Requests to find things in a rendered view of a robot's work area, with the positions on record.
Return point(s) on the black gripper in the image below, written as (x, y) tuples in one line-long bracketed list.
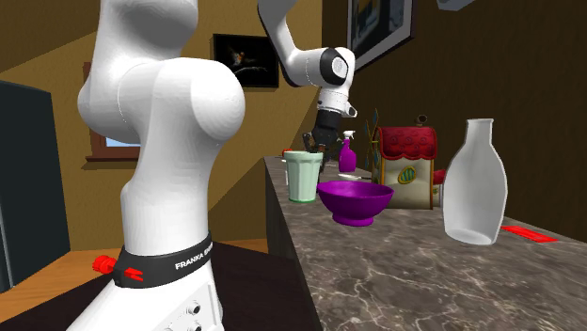
[(327, 124)]

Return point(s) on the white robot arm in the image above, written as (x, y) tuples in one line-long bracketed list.
[(160, 137)]

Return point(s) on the small red object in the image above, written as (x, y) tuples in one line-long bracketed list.
[(287, 151)]

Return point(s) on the purple spray bottle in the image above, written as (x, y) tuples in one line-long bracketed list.
[(347, 158)]

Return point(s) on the pale green ribbed cup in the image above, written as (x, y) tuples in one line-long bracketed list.
[(302, 176)]

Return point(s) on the white knife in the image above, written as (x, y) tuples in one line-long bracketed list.
[(353, 176)]

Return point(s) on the purple bowl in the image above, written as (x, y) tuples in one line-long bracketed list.
[(355, 199)]

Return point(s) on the toy house with red roof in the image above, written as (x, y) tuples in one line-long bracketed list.
[(408, 176)]

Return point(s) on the red and white object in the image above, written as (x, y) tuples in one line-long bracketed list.
[(439, 178)]

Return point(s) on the white vase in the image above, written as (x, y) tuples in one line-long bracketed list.
[(474, 192)]

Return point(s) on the brown-framed window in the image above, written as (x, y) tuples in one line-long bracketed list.
[(98, 146)]

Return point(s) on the red flat rectangular object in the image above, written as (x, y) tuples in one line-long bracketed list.
[(529, 234)]

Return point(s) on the dark tall cabinet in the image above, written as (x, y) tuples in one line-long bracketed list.
[(27, 183)]

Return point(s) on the dark wall picture with bird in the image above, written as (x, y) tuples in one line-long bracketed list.
[(247, 59)]

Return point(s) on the large black-framed wall picture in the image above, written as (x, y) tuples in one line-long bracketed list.
[(380, 27)]

